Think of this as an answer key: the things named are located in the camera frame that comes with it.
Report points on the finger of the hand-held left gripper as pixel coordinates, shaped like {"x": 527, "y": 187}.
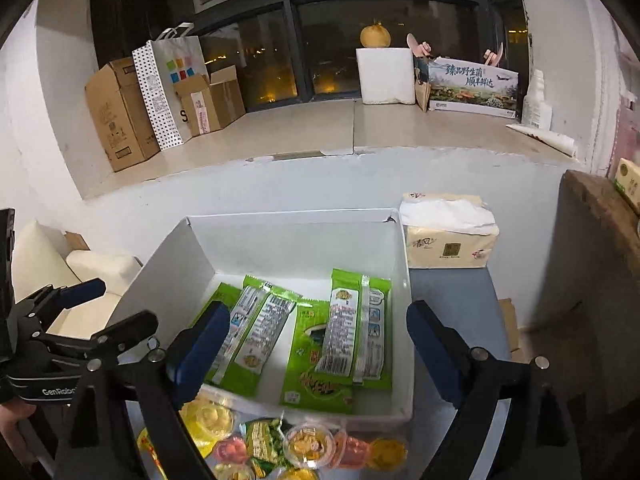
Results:
{"x": 135, "y": 324}
{"x": 85, "y": 292}

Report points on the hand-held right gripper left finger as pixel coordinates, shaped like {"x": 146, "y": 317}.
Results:
{"x": 200, "y": 350}

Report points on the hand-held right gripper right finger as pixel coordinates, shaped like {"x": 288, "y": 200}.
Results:
{"x": 432, "y": 355}

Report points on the cluster of jelly cups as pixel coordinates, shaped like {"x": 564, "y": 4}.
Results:
{"x": 307, "y": 445}

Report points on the white storage box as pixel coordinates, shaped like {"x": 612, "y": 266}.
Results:
{"x": 300, "y": 245}

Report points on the person's left hand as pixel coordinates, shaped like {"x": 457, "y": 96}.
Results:
{"x": 14, "y": 422}

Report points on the small cardboard scrap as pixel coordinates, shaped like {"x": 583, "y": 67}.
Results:
{"x": 76, "y": 241}

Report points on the green snack packets in box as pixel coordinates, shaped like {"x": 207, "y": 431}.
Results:
{"x": 262, "y": 332}

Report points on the flattened cardboard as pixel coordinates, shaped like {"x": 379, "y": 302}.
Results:
{"x": 510, "y": 327}

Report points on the green snack packet label side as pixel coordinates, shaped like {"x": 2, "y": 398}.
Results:
{"x": 350, "y": 330}

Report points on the yellow snack wrapper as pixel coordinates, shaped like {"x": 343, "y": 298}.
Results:
{"x": 147, "y": 447}

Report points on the tissue pack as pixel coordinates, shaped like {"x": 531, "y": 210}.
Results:
{"x": 450, "y": 240}

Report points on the green snack packet printed front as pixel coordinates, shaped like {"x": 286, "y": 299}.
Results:
{"x": 312, "y": 385}

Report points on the tall cardboard box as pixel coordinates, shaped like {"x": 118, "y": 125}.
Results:
{"x": 117, "y": 115}

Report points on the polka dot paper bag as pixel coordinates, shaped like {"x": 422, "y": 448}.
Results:
{"x": 167, "y": 95}

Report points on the open small cardboard box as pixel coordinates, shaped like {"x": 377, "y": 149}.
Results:
{"x": 220, "y": 102}

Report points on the white paper sheet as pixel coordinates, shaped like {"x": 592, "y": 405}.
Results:
{"x": 545, "y": 139}

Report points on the brown paper bag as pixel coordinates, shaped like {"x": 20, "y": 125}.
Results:
{"x": 423, "y": 96}

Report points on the green cardboard box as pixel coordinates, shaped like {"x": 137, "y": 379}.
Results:
{"x": 627, "y": 182}

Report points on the printed landscape carton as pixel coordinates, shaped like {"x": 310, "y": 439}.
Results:
{"x": 470, "y": 90}

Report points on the white plastic bottle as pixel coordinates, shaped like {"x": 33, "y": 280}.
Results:
{"x": 536, "y": 105}

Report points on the white foam box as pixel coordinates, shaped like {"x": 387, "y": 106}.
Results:
{"x": 385, "y": 77}

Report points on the pink printed package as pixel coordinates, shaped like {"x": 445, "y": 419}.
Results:
{"x": 631, "y": 125}

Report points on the pink plastic toy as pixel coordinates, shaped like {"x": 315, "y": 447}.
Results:
{"x": 417, "y": 46}
{"x": 494, "y": 56}

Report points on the dark framed window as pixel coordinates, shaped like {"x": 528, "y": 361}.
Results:
{"x": 330, "y": 45}

